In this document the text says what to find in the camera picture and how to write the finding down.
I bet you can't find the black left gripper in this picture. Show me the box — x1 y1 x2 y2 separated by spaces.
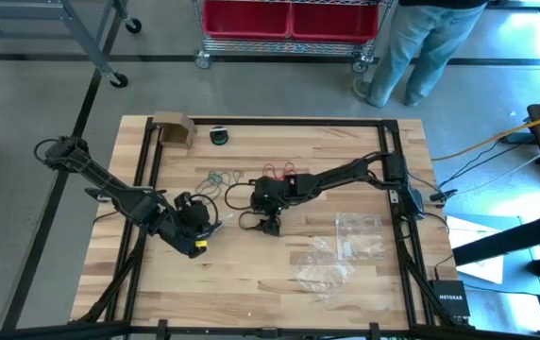
165 191 227 260

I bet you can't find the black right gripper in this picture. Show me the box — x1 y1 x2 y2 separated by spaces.
249 175 299 237

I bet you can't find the thin black rubber band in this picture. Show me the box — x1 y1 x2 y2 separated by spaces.
224 182 255 213

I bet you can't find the green rubber band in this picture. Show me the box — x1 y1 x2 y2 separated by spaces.
205 170 234 189
194 175 217 196

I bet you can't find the crumpled clear zip bag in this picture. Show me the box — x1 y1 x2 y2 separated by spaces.
291 234 357 304

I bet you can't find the flat clear zip bag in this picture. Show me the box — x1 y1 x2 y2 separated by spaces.
335 212 387 263

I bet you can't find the small open cardboard box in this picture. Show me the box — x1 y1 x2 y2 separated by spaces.
150 110 198 150

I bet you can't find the grey caster wheel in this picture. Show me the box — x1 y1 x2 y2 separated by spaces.
351 55 371 75
194 49 212 71

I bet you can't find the red plastic bin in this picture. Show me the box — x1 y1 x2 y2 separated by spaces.
202 0 294 41
290 0 381 45

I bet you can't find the white sheet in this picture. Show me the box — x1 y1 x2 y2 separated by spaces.
445 213 507 286

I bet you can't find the person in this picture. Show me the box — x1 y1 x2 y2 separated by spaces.
352 0 489 109

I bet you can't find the black power adapter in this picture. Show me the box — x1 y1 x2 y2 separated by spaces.
500 131 536 145

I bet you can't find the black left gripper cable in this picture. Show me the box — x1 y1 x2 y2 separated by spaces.
197 192 220 224

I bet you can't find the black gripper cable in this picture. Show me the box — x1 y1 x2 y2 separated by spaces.
197 192 220 224
237 211 267 232

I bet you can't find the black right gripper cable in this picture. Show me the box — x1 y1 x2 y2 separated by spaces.
237 211 267 232

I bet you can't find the blue cord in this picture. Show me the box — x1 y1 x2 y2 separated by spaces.
228 168 246 189

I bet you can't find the chrome wire shelf cart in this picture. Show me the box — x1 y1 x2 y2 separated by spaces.
191 0 397 75

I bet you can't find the black Netgear network switch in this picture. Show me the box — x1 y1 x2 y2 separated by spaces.
429 279 472 320

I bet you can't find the grey metal cart frame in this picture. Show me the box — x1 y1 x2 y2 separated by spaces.
0 0 143 90

